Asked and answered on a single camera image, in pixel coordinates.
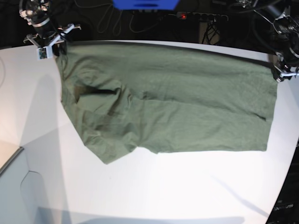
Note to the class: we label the green t-shirt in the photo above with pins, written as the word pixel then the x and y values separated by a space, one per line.
pixel 123 96

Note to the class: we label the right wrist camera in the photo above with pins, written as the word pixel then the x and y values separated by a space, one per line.
pixel 44 53

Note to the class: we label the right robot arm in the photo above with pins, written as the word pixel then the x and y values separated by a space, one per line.
pixel 38 14

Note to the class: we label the black power strip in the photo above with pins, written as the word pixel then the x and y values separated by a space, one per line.
pixel 202 17

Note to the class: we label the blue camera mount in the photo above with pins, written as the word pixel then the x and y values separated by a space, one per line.
pixel 145 4

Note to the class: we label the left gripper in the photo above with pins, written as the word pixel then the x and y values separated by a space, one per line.
pixel 286 66

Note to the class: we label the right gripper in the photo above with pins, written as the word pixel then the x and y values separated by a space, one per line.
pixel 48 34

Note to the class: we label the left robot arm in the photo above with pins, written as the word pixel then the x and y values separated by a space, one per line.
pixel 278 14

